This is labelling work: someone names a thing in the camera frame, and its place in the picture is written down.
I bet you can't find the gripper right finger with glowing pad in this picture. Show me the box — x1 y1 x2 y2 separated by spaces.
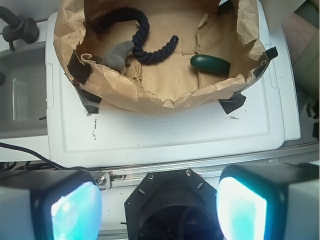
216 163 320 240

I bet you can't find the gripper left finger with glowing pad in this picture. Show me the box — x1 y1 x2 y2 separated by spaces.
0 170 102 240

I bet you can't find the dark green plastic pickle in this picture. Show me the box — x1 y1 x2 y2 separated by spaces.
190 54 231 76

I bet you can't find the clear plastic bin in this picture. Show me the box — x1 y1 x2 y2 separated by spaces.
0 42 47 139

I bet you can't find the grey plush toy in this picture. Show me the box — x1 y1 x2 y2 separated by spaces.
101 40 134 75

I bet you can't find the brown paper bag tray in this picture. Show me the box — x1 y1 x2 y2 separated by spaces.
53 0 267 115

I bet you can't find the aluminium frame rail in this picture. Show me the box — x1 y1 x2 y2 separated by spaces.
91 142 320 190

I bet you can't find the black cable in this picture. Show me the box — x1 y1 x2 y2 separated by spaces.
0 141 88 173

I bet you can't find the black octagonal mount plate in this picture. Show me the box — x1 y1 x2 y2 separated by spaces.
124 169 224 240

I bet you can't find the navy blue twisted rope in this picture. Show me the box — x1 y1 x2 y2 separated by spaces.
88 7 180 66

